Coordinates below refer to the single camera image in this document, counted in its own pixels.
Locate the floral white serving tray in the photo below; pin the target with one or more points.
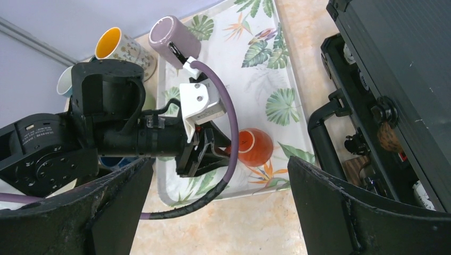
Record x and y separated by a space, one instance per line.
244 43

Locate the light green mug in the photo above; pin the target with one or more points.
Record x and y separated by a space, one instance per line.
150 102

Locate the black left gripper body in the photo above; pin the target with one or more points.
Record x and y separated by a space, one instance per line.
151 135

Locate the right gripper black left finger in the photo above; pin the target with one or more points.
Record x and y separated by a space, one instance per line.
100 217

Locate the small orange cup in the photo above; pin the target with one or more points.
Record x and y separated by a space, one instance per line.
255 147

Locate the lilac mug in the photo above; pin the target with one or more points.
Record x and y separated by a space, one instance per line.
173 41

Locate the light blue dotted mug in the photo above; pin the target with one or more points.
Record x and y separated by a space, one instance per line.
64 84

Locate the navy blue mug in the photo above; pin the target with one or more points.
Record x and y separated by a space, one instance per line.
114 163

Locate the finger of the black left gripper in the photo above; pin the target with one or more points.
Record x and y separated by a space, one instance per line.
204 153

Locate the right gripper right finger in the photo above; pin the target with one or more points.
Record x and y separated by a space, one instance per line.
337 217

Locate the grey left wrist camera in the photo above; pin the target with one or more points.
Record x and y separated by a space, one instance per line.
201 101

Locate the black poker chip case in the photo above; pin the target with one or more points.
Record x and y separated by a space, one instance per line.
390 64

